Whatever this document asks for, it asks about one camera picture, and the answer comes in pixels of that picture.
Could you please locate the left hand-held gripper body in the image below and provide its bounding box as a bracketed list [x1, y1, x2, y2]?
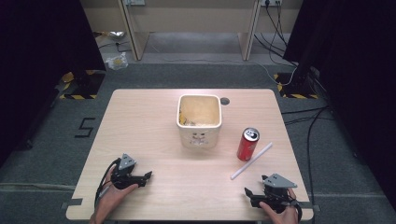
[110, 153, 148, 191]

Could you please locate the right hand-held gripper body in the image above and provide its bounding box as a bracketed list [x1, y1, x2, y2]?
[261, 173, 301, 215]

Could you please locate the white straw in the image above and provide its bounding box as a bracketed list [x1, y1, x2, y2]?
[230, 142, 274, 181]

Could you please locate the red drink can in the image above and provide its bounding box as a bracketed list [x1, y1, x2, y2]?
[236, 127, 261, 162]

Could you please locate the cream square bin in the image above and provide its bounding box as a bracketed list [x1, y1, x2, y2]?
[176, 93, 223, 149]

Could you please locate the person's left hand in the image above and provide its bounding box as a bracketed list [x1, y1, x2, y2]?
[91, 167, 139, 220]

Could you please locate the person's right hand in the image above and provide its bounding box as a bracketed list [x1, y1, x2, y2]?
[259, 188, 301, 224]

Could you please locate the grey tape piece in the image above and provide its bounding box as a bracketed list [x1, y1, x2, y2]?
[60, 197, 84, 210]
[298, 201, 321, 213]

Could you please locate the black stand base striped tape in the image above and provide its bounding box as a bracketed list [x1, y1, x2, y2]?
[273, 72, 320, 100]
[58, 69, 106, 101]

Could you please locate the clear plastic bag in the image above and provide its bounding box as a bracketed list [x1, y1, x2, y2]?
[105, 51, 129, 71]

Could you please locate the black curtain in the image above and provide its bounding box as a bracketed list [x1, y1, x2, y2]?
[0, 0, 107, 167]
[282, 0, 396, 213]

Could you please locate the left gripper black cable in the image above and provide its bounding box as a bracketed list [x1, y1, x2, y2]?
[93, 157, 121, 210]

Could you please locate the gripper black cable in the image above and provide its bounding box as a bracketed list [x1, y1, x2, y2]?
[93, 157, 121, 210]
[293, 201, 304, 222]

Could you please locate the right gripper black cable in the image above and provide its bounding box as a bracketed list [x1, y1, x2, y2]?
[293, 201, 304, 222]

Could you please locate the black floor cable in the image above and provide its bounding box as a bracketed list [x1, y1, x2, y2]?
[281, 105, 332, 224]

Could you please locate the thin black cable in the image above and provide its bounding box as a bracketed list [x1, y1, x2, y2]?
[98, 39, 133, 53]

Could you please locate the black cable bundle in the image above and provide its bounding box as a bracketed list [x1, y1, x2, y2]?
[253, 3, 300, 68]

